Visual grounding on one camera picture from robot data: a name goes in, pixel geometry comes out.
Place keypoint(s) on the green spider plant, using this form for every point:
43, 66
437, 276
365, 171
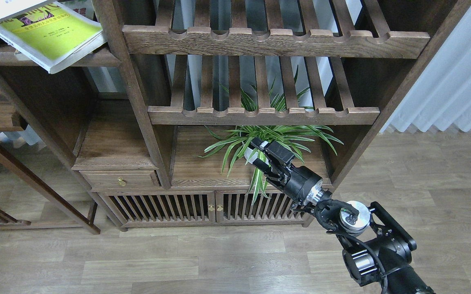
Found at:
239, 138

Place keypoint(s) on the white pleated curtain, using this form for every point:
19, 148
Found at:
441, 98

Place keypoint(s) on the dark wooden bookshelf cabinet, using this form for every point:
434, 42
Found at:
137, 108

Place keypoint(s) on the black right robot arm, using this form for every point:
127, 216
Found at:
375, 246

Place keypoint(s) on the yellow green magazine stack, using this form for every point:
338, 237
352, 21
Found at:
54, 36

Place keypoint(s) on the white plant pot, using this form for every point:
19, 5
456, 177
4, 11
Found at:
262, 154

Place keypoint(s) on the brass drawer knob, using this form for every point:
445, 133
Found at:
121, 182

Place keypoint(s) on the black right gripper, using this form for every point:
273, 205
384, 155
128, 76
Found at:
300, 183

